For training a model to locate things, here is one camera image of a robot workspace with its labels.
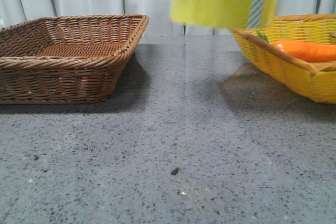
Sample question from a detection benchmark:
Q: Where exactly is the yellow wicker basket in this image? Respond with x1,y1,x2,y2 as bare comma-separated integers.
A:
231,14,335,104

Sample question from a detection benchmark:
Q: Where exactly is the orange plastic carrot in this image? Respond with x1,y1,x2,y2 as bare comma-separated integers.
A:
272,40,335,62

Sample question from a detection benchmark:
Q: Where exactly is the brown wicker basket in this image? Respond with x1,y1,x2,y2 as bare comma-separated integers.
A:
1,14,149,104

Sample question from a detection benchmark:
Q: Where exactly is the small black debris piece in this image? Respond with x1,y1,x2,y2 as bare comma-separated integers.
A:
170,167,180,176

